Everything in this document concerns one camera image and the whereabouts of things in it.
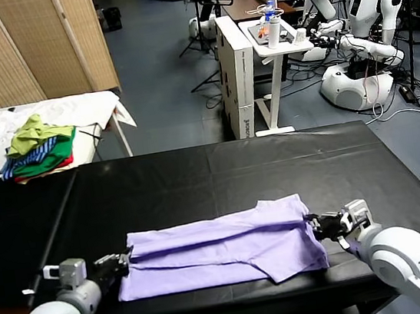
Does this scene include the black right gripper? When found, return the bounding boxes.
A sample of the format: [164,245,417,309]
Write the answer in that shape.
[302,207,352,246]

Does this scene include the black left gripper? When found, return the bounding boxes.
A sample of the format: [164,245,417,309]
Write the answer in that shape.
[89,246,140,295]

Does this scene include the lavender t-shirt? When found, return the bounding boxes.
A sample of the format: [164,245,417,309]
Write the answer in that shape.
[107,190,332,305]

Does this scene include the small white robot base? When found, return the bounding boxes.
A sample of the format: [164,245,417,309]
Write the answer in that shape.
[186,12,221,45]

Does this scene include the large black table cover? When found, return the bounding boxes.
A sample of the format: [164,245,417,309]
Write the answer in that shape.
[9,112,420,314]

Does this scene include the small black table cover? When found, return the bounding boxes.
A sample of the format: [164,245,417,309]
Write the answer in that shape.
[0,167,94,312]

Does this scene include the red garment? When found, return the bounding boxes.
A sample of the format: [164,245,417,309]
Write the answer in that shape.
[12,151,77,183]

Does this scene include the beige garment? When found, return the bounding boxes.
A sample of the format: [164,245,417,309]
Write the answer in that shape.
[13,160,81,187]

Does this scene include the dark green garment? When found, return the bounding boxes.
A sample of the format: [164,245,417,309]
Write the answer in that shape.
[8,126,82,178]

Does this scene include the blue striped garment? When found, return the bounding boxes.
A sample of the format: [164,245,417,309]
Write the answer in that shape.
[0,136,62,182]

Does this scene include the white side table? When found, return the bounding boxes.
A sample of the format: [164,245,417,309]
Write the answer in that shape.
[237,12,326,138]

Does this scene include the lime green garment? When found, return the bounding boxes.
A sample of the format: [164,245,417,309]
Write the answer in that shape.
[2,108,78,160]

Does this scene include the black power adapter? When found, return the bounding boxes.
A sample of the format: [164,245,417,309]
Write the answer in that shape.
[397,83,416,104]

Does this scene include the white sheet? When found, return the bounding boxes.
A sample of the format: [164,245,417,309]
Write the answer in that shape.
[8,88,138,144]

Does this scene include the tall white cardboard box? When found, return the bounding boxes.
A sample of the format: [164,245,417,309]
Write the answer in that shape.
[212,12,266,142]

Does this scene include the white cup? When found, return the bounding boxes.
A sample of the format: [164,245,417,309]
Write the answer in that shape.
[293,28,309,46]

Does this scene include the white thermos bottle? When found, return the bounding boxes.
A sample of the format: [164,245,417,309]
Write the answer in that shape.
[263,15,285,50]

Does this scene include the black pole stand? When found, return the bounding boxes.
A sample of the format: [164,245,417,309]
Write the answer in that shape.
[390,0,420,101]

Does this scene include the white wheeled humanoid robot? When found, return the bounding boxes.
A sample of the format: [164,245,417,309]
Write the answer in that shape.
[292,0,420,118]

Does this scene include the clear blue-capped water bottle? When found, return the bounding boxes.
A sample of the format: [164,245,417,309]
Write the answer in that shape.
[262,0,278,23]

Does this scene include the brown wooden desk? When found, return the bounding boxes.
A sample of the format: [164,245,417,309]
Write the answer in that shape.
[220,0,306,25]

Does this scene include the bamboo folding screen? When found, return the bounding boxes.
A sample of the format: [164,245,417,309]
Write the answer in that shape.
[0,0,124,110]

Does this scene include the black tripod stand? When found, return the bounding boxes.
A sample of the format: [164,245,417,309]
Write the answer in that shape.
[172,0,217,59]

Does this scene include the black bin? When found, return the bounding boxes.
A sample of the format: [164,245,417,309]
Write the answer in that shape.
[103,5,124,33]

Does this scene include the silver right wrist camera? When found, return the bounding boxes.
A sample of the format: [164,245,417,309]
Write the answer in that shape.
[336,197,374,234]

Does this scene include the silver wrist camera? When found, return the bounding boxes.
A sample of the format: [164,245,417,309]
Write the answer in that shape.
[41,257,89,294]
[336,197,374,234]

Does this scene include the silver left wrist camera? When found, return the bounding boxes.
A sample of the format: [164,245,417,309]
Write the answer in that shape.
[41,257,89,294]

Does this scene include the white floor cable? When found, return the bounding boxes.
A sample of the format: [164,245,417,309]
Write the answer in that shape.
[363,98,420,126]

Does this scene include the white wire loops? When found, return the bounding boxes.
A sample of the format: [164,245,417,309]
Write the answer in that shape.
[246,2,285,19]

